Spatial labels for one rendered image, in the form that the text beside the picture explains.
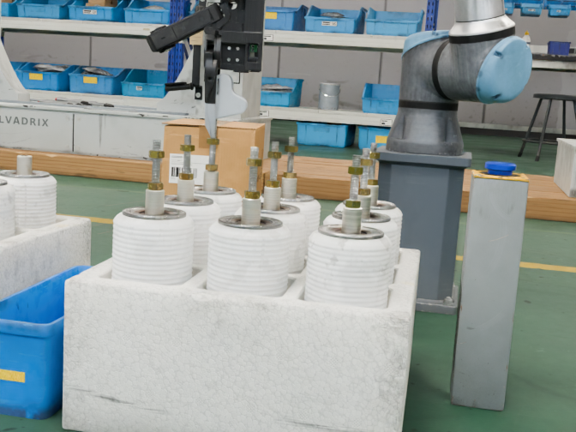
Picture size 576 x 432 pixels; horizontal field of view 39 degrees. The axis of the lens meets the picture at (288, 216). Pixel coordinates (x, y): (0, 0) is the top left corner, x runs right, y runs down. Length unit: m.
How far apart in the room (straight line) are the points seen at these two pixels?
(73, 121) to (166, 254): 2.49
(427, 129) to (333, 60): 7.97
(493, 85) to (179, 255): 0.71
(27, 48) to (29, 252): 9.72
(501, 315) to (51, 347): 0.57
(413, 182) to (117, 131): 1.96
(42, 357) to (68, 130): 2.46
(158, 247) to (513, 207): 0.46
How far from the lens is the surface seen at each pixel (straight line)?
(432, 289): 1.58
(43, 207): 1.27
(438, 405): 1.13
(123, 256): 0.95
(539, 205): 2.98
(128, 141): 3.30
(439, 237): 1.56
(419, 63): 1.56
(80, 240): 1.32
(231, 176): 2.05
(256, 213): 0.93
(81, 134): 3.39
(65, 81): 6.55
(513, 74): 1.48
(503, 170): 1.08
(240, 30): 1.17
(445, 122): 1.57
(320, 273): 0.90
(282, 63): 9.62
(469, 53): 1.47
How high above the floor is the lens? 0.41
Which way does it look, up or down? 9 degrees down
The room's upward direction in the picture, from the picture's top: 4 degrees clockwise
